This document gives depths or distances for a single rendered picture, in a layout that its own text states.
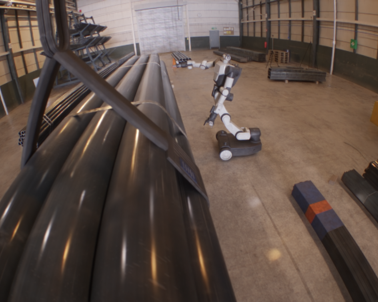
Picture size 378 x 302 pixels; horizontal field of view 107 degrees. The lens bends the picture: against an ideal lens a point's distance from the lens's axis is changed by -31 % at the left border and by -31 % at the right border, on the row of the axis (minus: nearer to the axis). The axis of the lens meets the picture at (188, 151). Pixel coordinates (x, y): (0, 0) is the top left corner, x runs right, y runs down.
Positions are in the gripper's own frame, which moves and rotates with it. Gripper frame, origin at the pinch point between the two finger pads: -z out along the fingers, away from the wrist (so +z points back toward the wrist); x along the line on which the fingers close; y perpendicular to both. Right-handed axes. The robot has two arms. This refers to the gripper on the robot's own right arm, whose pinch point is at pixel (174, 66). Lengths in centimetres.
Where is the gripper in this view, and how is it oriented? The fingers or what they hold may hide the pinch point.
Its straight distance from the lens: 315.7
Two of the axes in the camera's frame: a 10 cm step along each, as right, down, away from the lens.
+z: 9.9, -1.4, 0.9
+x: 1.5, 5.2, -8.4
